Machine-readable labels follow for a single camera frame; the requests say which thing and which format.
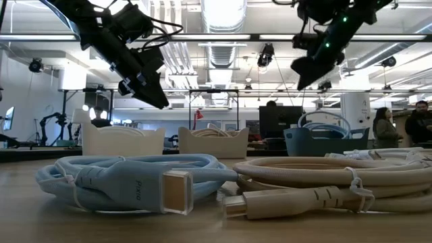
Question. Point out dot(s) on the black background robot arm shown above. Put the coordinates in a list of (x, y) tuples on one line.
[(60, 119)]

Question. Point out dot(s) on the beige plastic bin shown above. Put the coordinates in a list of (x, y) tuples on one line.
[(212, 146)]

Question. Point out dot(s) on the white plastic bin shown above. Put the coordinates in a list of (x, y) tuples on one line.
[(121, 145)]

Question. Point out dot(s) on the black computer monitor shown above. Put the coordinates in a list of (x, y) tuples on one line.
[(280, 121)]

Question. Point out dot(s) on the black background station frame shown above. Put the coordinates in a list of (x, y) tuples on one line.
[(214, 90)]

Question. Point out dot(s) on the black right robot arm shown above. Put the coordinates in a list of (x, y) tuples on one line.
[(371, 8)]

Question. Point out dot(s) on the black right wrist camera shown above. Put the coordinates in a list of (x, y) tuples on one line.
[(305, 40)]

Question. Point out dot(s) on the black hanging camera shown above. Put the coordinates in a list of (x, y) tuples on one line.
[(266, 54), (389, 61), (35, 65)]

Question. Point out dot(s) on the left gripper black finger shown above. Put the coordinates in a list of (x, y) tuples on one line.
[(153, 82), (148, 98)]

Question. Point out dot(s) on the red desk lamp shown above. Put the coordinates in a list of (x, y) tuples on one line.
[(199, 115)]

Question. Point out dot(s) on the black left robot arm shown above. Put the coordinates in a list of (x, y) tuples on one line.
[(77, 17)]

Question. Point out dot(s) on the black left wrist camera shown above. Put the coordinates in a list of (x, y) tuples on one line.
[(133, 20)]

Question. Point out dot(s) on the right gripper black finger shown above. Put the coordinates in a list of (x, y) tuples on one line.
[(310, 69)]

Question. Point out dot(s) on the blue plastic bin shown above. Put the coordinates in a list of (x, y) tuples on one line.
[(303, 145)]

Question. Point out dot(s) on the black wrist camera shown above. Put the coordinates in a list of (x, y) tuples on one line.
[(305, 40), (133, 20)]

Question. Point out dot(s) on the person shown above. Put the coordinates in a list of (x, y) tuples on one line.
[(271, 103), (384, 131), (418, 125)]

